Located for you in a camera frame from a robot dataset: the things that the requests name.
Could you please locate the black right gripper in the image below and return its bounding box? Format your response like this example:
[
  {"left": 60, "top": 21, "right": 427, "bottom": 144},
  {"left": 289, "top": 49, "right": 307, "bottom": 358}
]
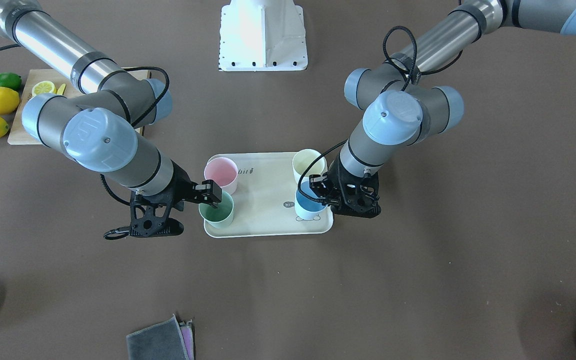
[{"left": 129, "top": 162, "right": 223, "bottom": 238}]

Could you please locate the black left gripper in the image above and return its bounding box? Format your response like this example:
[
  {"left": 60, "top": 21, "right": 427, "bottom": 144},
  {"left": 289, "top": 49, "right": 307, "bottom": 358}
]
[{"left": 307, "top": 155, "right": 381, "bottom": 219}]

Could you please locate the blue cup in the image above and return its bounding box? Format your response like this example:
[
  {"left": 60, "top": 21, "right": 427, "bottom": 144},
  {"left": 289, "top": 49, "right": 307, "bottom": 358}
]
[{"left": 294, "top": 190, "right": 326, "bottom": 221}]

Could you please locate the pink cup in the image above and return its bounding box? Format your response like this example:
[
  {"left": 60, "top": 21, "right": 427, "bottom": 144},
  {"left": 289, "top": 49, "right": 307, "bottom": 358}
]
[{"left": 203, "top": 157, "right": 239, "bottom": 195}]

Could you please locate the green cup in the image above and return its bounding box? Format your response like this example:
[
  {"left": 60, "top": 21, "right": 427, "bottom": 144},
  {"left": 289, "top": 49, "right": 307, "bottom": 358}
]
[{"left": 198, "top": 191, "right": 234, "bottom": 229}]

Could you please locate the cream cup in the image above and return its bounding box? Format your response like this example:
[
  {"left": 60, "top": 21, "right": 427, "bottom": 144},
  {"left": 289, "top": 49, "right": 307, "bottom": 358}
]
[{"left": 292, "top": 149, "right": 328, "bottom": 184}]

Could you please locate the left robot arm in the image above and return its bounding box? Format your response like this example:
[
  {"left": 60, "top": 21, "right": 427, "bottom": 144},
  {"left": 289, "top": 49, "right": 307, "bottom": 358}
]
[{"left": 297, "top": 0, "right": 576, "bottom": 218}]

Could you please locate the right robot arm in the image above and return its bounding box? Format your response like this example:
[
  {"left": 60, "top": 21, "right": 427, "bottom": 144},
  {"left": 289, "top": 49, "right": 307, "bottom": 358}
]
[{"left": 0, "top": 0, "right": 222, "bottom": 240}]

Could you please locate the cream rabbit tray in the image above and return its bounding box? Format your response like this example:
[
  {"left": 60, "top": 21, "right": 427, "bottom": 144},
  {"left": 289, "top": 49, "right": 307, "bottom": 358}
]
[{"left": 204, "top": 152, "right": 334, "bottom": 239}]

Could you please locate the wooden cutting board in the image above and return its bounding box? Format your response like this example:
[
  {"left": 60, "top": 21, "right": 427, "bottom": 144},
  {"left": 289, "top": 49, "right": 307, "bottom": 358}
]
[{"left": 7, "top": 68, "right": 153, "bottom": 146}]

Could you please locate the grey cloth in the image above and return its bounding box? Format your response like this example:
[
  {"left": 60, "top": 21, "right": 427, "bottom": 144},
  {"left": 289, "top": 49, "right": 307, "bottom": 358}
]
[{"left": 126, "top": 316, "right": 195, "bottom": 360}]

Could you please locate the yellow plastic knife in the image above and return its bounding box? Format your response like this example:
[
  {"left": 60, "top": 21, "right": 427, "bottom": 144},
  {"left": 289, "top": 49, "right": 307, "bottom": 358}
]
[{"left": 55, "top": 83, "right": 67, "bottom": 96}]

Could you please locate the lemon slice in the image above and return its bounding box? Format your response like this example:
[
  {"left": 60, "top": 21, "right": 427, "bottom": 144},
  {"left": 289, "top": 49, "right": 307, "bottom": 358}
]
[{"left": 30, "top": 80, "right": 57, "bottom": 97}]

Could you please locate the green lime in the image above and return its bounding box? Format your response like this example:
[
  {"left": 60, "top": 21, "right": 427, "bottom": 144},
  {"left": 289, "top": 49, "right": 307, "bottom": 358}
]
[{"left": 0, "top": 71, "right": 22, "bottom": 91}]

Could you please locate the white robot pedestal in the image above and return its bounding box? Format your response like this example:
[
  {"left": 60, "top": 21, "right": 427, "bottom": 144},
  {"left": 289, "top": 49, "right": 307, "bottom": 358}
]
[{"left": 218, "top": 0, "right": 309, "bottom": 72}]

